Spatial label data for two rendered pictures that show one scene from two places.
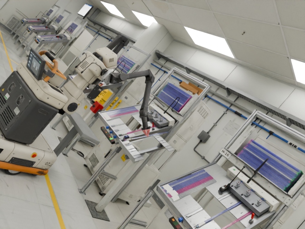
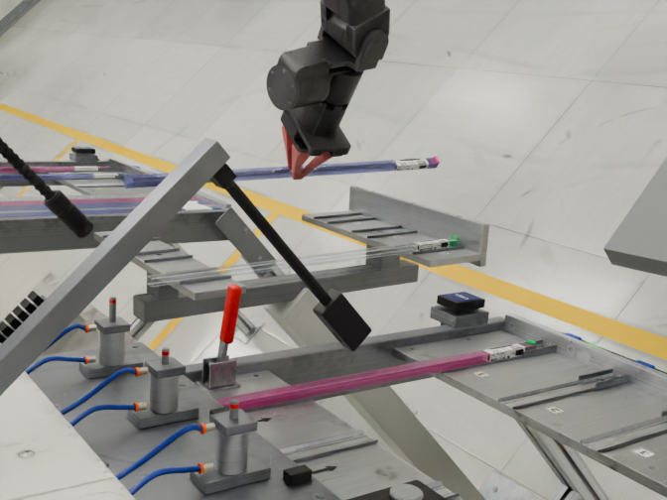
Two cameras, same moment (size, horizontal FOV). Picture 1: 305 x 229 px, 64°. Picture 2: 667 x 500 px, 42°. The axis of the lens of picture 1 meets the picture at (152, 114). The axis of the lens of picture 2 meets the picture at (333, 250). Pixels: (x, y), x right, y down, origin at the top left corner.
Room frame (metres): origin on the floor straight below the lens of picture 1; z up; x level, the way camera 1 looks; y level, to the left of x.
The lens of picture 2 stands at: (3.53, 0.35, 1.56)
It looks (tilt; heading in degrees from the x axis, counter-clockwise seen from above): 34 degrees down; 206
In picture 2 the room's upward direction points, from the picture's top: 38 degrees counter-clockwise
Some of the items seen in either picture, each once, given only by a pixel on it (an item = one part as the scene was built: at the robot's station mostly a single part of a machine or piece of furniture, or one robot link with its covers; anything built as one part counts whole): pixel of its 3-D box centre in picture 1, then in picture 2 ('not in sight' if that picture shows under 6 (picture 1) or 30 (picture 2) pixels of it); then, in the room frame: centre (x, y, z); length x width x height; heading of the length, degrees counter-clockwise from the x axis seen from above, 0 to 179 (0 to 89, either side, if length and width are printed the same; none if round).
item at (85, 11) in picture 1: (86, 12); not in sight; (6.68, 3.21, 2.10); 0.58 x 0.14 x 0.41; 43
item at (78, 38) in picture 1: (63, 47); not in sight; (6.78, 3.10, 0.95); 1.36 x 0.82 x 1.90; 133
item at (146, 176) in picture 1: (120, 167); not in sight; (3.38, -0.14, 0.31); 0.70 x 0.65 x 0.62; 43
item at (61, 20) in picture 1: (51, 36); not in sight; (7.83, 4.10, 0.95); 1.37 x 0.82 x 1.90; 133
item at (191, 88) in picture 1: (194, 90); not in sight; (3.54, -0.23, 1.82); 0.68 x 0.30 x 0.20; 43
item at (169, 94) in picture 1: (175, 98); not in sight; (3.25, -0.09, 1.52); 0.51 x 0.13 x 0.27; 43
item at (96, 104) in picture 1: (82, 123); not in sight; (3.58, 0.69, 0.39); 0.24 x 0.24 x 0.78; 43
